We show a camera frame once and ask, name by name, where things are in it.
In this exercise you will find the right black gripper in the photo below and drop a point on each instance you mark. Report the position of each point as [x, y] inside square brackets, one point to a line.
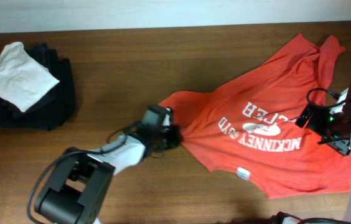
[341, 146]

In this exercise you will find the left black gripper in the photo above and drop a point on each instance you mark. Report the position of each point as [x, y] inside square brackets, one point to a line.
[176, 137]

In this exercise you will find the red printed t-shirt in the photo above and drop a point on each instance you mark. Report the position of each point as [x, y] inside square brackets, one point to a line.
[247, 126]

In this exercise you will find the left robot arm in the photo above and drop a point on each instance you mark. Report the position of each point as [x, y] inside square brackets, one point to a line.
[73, 187]

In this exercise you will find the black folded clothes pile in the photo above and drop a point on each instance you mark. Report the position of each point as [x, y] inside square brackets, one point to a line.
[55, 107]

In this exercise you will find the white folded cloth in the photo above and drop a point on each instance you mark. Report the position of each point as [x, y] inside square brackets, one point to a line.
[23, 81]

